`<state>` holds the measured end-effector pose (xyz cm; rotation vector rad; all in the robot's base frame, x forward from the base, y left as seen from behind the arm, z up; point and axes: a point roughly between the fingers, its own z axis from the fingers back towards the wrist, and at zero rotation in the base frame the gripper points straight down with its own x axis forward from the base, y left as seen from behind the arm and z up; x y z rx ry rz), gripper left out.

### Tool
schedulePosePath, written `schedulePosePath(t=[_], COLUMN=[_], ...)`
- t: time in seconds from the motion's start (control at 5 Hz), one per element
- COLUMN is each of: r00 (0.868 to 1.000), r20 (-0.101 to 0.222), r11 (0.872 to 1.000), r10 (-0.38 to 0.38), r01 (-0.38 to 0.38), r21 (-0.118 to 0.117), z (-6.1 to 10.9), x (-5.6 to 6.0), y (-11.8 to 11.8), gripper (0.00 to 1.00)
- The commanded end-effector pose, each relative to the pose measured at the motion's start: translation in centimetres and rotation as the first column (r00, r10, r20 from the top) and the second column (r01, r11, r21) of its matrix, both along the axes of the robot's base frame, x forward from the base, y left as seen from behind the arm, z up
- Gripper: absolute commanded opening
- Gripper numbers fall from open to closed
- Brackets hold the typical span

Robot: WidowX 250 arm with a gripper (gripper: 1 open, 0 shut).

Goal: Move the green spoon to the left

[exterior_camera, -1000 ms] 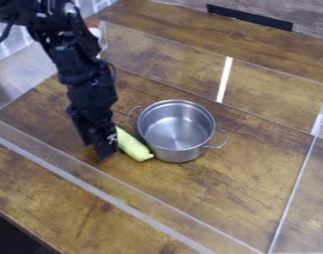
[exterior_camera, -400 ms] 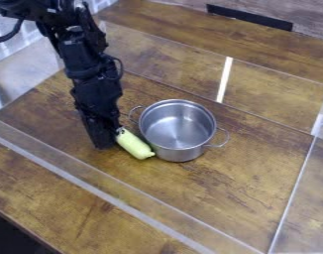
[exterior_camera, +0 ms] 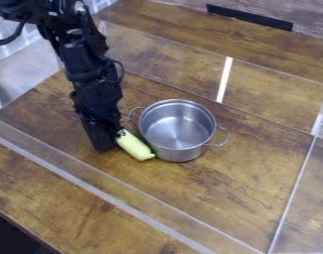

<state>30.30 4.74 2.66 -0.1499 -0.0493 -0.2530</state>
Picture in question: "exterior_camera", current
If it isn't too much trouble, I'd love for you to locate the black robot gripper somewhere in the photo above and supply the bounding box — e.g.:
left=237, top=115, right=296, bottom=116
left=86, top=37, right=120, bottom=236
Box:
left=0, top=0, right=125, bottom=128

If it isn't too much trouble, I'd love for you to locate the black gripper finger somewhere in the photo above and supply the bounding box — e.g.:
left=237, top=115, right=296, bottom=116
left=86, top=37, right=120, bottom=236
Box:
left=78, top=112, right=122, bottom=152

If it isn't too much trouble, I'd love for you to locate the small stainless steel pot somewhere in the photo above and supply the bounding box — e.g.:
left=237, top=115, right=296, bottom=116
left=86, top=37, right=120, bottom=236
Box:
left=128, top=99, right=231, bottom=163

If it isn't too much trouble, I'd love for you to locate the black bar on table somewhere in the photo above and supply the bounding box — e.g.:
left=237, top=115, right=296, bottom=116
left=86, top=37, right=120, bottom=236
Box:
left=207, top=4, right=293, bottom=32

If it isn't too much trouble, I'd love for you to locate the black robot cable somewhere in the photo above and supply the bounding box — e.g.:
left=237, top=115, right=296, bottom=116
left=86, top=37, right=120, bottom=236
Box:
left=0, top=20, right=28, bottom=47

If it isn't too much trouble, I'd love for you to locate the clear acrylic enclosure wall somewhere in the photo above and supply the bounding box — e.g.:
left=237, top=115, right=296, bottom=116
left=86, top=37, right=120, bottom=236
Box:
left=0, top=22, right=323, bottom=254

